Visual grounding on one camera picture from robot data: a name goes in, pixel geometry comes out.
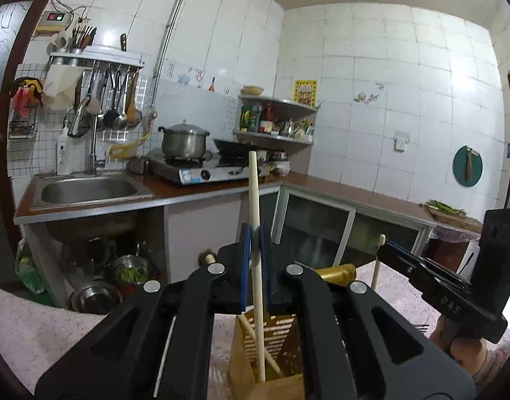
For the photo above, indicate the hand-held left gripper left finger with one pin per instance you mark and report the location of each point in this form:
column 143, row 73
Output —
column 244, row 266

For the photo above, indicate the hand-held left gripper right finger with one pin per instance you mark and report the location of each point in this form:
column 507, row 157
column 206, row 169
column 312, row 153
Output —
column 266, row 266

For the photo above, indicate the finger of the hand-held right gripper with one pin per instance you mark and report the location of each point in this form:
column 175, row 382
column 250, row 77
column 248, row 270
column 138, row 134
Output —
column 409, row 273
column 430, row 264

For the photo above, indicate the pale single chopstick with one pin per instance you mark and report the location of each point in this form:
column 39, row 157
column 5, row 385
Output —
column 375, row 277
column 255, row 200

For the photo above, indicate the bunch of wooden chopsticks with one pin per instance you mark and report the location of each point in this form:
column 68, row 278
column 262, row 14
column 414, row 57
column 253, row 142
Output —
column 248, row 330

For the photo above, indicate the yellow slotted utensil holder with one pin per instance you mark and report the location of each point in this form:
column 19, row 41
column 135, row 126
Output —
column 280, row 385

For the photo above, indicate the row of hanging kitchen utensils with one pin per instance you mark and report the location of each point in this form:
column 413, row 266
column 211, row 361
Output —
column 113, row 112

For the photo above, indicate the person's right hand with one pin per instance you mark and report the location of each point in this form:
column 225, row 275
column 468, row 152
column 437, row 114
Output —
column 467, row 354

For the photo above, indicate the plastic-covered side table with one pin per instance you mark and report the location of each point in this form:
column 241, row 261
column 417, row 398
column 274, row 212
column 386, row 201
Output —
column 450, row 250

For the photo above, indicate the wooden cutting board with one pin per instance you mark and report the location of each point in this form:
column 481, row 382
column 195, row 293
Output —
column 463, row 221

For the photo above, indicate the green vegetables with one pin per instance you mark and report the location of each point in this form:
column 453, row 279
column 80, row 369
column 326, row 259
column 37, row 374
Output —
column 444, row 207

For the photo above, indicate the kitchen counter cabinet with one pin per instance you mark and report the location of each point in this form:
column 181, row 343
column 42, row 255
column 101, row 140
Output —
column 196, row 225

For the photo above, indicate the stack of small bowls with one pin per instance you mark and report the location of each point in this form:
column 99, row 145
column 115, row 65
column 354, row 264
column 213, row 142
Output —
column 280, row 168

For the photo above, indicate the round green cutting board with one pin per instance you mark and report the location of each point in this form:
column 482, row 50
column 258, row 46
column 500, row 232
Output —
column 458, row 166

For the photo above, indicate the brown hanging brush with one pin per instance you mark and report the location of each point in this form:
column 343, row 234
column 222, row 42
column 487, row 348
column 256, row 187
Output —
column 469, row 164

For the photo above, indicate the steel gas stove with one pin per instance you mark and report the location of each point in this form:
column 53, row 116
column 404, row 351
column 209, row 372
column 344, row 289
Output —
column 188, row 173

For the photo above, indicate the steel bowl with greens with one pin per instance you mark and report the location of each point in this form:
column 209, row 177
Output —
column 132, row 273

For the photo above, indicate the black wok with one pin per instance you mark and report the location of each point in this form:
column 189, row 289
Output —
column 234, row 146

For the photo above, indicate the steel pot with lid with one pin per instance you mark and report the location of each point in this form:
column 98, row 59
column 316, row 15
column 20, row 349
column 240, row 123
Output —
column 184, row 141

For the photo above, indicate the row of condiment bottles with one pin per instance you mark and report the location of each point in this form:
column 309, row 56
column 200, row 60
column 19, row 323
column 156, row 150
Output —
column 255, row 118

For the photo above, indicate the empty steel bowl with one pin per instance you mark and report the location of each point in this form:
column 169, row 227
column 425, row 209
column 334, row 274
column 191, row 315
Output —
column 94, row 298

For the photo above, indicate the steel sink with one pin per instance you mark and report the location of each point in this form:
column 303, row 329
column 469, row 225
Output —
column 88, row 191

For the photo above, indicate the beige bowl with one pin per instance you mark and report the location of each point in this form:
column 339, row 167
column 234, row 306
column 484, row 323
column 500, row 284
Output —
column 252, row 90

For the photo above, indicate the metal faucet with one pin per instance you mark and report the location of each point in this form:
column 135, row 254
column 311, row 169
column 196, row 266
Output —
column 92, row 141

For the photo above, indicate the white soap dispenser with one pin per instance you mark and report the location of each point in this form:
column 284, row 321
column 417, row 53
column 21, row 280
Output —
column 63, row 158

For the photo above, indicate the green plastic bag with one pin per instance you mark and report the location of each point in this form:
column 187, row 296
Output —
column 27, row 271

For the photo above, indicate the pink floral tablecloth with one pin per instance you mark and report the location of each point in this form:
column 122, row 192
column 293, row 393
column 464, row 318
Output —
column 29, row 333

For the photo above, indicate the white hanging cloth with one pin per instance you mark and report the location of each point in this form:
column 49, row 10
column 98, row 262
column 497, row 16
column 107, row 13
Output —
column 61, row 85

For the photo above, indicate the metal cutlery cup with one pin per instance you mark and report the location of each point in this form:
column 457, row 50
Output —
column 83, row 41

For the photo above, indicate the red and yellow cloth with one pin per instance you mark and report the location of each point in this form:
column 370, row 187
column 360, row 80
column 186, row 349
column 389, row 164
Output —
column 25, row 96

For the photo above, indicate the beige electrical control box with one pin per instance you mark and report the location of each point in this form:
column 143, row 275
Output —
column 52, row 23

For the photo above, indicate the brown door with frosted glass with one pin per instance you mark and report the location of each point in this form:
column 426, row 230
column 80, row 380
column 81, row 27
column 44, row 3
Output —
column 4, row 50

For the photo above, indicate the white wall socket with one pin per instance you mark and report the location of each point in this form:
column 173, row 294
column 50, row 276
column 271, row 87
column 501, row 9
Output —
column 401, row 141

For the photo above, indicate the corner wall shelf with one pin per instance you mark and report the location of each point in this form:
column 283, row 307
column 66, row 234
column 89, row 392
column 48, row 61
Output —
column 280, row 139

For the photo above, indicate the yellow wall poster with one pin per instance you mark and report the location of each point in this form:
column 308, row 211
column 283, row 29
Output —
column 305, row 92

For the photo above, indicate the grey wall pipe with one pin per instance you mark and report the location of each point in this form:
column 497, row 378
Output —
column 167, row 29

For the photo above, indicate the metal wall rack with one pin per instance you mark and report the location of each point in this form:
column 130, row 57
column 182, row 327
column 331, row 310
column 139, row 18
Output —
column 100, row 56

